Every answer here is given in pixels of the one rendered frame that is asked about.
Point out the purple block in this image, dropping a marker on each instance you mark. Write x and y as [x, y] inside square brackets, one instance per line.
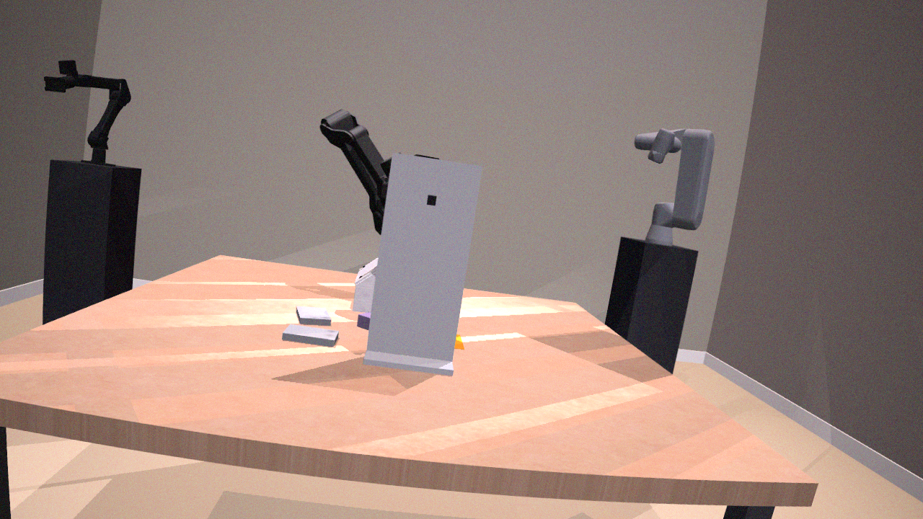
[364, 320]

